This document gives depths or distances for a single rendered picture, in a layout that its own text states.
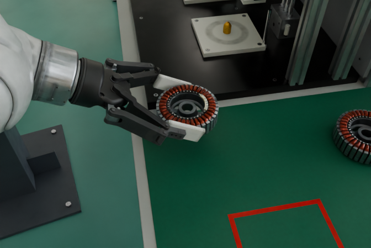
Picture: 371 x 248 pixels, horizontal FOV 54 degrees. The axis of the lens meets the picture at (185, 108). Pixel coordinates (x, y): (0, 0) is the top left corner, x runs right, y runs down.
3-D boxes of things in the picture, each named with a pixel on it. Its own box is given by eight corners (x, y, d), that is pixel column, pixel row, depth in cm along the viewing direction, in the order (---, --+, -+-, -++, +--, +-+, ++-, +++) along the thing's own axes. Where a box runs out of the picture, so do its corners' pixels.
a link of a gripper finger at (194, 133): (169, 119, 60) (169, 122, 59) (205, 128, 63) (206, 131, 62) (160, 131, 61) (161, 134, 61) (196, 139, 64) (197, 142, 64)
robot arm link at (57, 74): (24, 111, 54) (65, 120, 57) (40, 65, 49) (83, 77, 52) (31, 72, 60) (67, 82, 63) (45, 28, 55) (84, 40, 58)
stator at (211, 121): (161, 144, 64) (160, 130, 61) (153, 100, 71) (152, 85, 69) (223, 136, 65) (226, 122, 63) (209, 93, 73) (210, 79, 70)
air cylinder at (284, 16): (277, 39, 90) (281, 20, 86) (267, 22, 95) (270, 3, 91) (296, 37, 91) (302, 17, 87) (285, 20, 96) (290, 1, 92)
